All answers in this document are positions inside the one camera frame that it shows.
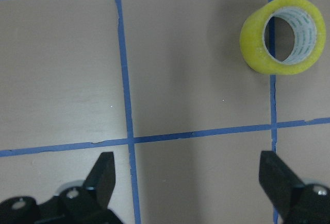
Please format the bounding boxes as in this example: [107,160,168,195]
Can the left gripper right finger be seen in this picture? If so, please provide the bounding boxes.
[259,150,329,224]

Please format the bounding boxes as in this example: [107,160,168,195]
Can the yellow clear tape roll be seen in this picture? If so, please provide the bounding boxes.
[239,0,326,75]

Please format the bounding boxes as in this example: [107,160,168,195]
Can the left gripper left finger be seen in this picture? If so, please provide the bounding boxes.
[1,152,122,223]

